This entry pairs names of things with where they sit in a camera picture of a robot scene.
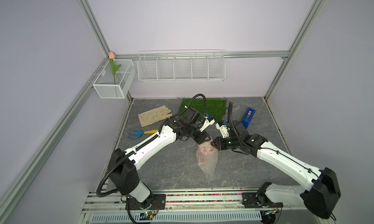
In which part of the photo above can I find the white mesh wall basket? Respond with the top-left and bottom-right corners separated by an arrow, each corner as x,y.
93,59 -> 136,99

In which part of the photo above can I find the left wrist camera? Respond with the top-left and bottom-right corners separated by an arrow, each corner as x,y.
200,114 -> 215,132

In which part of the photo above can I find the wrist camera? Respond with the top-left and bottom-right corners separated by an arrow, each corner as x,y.
215,121 -> 229,139
200,114 -> 215,132

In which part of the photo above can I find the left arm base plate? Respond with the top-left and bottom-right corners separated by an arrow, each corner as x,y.
127,193 -> 166,211

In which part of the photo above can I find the clear bubble wrap sheet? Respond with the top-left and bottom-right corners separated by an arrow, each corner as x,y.
196,141 -> 218,181

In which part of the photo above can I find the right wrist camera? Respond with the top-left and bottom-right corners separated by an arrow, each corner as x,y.
215,121 -> 229,139

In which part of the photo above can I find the blue tape dispenser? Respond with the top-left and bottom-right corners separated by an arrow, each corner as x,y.
241,108 -> 256,129

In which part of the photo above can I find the blue yellow garden fork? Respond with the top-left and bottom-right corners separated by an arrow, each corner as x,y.
128,129 -> 158,139

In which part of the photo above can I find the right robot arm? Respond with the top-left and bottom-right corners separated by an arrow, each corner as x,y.
211,121 -> 341,219

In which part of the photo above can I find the black corrugated cable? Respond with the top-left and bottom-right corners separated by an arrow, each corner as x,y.
95,93 -> 207,198

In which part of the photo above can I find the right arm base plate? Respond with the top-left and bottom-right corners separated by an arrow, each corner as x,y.
242,192 -> 283,209

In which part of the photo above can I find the white wire wall shelf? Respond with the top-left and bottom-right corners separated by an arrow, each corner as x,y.
138,50 -> 226,82

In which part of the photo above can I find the aluminium front rail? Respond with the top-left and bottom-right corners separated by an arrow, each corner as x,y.
81,187 -> 307,213

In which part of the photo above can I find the red plastic wine glass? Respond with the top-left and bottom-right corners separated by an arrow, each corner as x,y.
197,142 -> 215,164

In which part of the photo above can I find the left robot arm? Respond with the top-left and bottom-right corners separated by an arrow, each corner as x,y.
96,107 -> 215,209

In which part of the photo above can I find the green artificial grass mat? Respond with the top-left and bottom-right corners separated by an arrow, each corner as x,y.
190,97 -> 227,122

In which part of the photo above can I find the beige work glove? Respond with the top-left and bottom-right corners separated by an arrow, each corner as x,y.
138,105 -> 172,127

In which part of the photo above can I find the pink artificial tulip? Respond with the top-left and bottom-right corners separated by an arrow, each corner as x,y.
109,51 -> 121,85

